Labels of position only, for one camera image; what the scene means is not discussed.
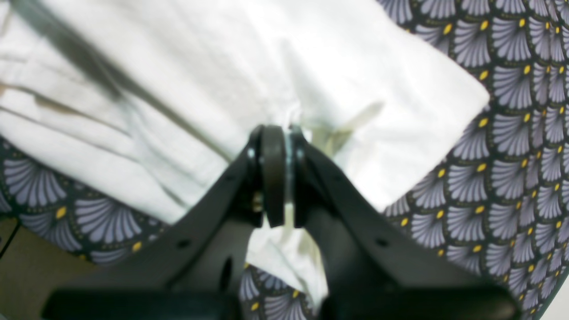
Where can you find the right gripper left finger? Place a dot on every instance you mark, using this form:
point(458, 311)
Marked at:
point(192, 271)

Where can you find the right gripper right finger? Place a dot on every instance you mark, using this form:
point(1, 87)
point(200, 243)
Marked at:
point(372, 269)

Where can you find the white printed T-shirt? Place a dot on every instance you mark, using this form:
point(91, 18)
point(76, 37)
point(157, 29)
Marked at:
point(148, 101)

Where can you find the patterned grey table cloth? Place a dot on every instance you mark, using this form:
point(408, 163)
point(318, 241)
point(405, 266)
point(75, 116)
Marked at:
point(497, 205)

